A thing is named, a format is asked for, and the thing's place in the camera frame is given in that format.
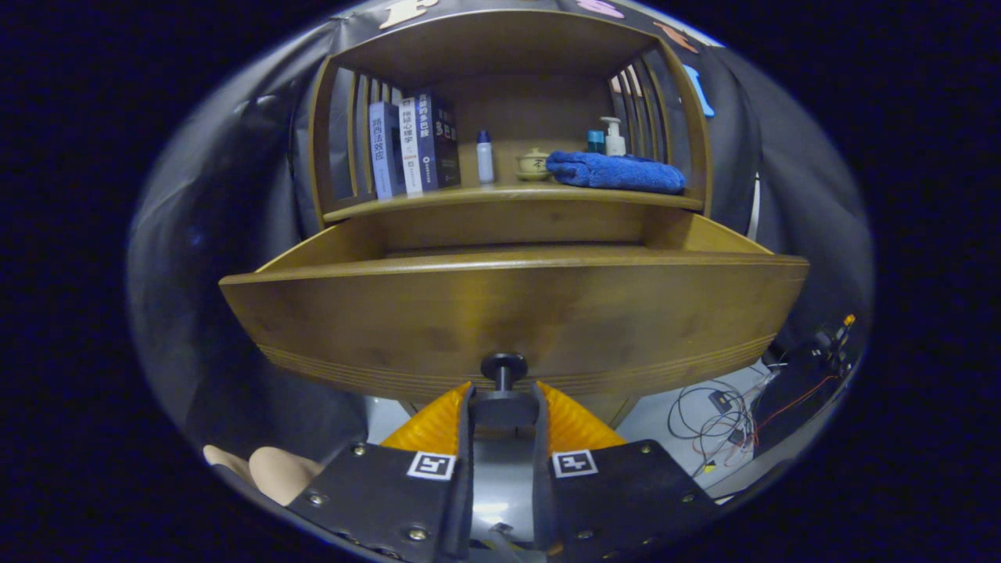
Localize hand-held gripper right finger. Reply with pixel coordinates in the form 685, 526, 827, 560
532, 381, 724, 560

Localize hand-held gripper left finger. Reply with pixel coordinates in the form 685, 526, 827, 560
285, 381, 475, 563

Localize black drawer knob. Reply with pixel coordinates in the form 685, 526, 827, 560
472, 353, 539, 429

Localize wooden drawer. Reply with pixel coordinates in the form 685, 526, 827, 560
219, 210, 810, 427

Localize wooden countertop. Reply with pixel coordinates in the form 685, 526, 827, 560
322, 181, 705, 224

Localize wooden cabinet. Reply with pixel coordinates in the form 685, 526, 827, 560
307, 8, 714, 431

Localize black device with orange tip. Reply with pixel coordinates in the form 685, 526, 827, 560
770, 313, 861, 392

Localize backdrop stand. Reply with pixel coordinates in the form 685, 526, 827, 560
744, 174, 766, 242

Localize blue towel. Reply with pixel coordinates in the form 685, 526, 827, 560
545, 150, 687, 195

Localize beige lidded teacup with saucer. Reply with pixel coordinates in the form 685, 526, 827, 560
514, 148, 552, 182

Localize light blue book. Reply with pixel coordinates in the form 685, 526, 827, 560
368, 101, 407, 201

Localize white book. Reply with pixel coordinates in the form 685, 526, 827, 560
399, 97, 425, 195

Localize dark navy book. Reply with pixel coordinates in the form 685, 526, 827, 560
415, 91, 462, 192

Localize floor cables with adapter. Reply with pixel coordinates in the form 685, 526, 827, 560
667, 368, 787, 478

